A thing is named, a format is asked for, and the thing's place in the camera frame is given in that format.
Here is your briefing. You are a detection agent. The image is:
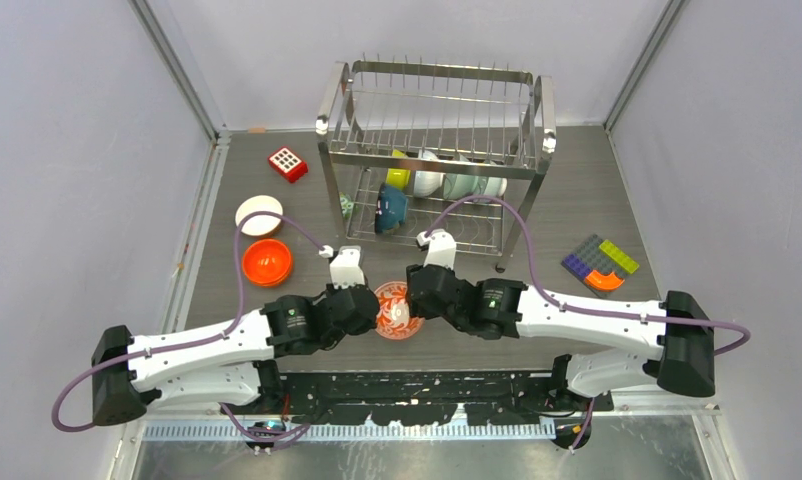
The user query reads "white bowl brown outside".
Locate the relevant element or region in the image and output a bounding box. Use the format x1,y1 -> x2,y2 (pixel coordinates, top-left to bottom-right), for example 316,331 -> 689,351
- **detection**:
234,195 -> 283,237

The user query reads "red white patterned bowl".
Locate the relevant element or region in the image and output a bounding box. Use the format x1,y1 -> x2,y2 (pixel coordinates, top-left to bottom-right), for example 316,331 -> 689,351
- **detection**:
375,281 -> 425,341

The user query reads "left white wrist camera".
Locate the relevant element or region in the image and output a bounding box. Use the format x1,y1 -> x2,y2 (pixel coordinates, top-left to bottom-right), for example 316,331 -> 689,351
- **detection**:
318,245 -> 366,289

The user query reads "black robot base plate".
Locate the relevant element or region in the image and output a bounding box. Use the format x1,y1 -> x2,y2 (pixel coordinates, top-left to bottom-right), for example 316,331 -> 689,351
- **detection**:
232,370 -> 591,426

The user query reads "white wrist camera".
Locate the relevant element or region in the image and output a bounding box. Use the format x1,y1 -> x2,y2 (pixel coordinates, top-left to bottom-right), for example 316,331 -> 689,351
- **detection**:
318,245 -> 366,289
416,229 -> 457,270

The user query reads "red white grid block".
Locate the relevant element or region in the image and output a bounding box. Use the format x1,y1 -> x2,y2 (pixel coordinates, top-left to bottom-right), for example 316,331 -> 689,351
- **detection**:
267,146 -> 309,184

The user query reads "dark blue bowl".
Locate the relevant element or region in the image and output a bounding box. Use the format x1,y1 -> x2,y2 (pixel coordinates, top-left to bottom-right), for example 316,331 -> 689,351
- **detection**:
374,183 -> 408,234

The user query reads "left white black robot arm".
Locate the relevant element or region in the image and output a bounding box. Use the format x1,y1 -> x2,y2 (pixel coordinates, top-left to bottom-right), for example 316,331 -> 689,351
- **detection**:
91,285 -> 380,426

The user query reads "small green patterned object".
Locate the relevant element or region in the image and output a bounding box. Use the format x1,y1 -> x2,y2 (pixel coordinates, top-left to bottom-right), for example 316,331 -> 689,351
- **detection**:
339,193 -> 354,220

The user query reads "pale green bowl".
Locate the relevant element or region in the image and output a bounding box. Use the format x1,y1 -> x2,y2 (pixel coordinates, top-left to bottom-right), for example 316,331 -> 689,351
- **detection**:
442,173 -> 480,201
472,176 -> 507,198

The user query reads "purple brick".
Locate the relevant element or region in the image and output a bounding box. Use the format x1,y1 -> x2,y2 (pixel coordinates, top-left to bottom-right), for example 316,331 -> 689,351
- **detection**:
561,254 -> 593,281

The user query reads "orange curved toy piece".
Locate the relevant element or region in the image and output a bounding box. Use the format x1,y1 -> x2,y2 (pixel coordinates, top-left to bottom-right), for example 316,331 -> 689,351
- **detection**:
584,270 -> 626,292

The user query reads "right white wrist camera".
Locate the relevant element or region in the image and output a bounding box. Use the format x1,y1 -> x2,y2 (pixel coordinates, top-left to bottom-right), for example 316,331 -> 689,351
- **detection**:
416,229 -> 457,270

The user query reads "orange bowl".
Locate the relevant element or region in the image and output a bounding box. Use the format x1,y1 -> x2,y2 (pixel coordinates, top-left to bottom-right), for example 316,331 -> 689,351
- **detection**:
241,238 -> 293,272
243,264 -> 292,288

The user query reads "white bowl in rack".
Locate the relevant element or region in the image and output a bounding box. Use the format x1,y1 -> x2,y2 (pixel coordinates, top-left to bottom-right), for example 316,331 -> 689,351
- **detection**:
413,170 -> 444,198

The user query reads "lime green brick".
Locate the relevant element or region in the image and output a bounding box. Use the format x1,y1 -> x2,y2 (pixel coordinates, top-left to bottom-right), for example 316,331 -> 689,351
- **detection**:
599,240 -> 639,275

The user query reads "steel two-tier dish rack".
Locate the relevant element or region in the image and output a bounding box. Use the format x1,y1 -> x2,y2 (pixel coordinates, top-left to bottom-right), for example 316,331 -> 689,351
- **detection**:
315,58 -> 557,272

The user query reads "yellow bowl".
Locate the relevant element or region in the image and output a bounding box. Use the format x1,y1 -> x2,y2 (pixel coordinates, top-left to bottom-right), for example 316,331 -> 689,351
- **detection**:
385,168 -> 411,190

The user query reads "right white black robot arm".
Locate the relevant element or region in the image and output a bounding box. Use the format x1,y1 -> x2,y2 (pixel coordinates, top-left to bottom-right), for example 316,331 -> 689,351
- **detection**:
406,264 -> 716,411

